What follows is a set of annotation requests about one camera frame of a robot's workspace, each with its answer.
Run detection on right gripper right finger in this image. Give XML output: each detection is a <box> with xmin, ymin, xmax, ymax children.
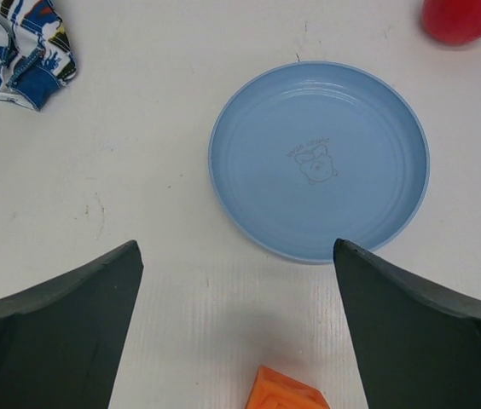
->
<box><xmin>333</xmin><ymin>239</ymin><xmax>481</xmax><ymax>408</ymax></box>

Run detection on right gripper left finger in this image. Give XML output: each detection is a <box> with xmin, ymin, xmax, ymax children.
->
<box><xmin>0</xmin><ymin>240</ymin><xmax>143</xmax><ymax>408</ymax></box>

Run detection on blue white patterned cloth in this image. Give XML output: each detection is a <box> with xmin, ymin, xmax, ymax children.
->
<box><xmin>0</xmin><ymin>0</ymin><xmax>77</xmax><ymax>111</ymax></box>

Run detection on orange cube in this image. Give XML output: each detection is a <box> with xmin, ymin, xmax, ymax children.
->
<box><xmin>245</xmin><ymin>366</ymin><xmax>330</xmax><ymax>409</ymax></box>

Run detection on light blue plastic plate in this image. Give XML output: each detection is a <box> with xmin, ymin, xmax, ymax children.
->
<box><xmin>208</xmin><ymin>61</ymin><xmax>430</xmax><ymax>264</ymax></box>

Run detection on red apple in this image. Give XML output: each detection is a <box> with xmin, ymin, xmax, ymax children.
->
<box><xmin>420</xmin><ymin>0</ymin><xmax>481</xmax><ymax>46</ymax></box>

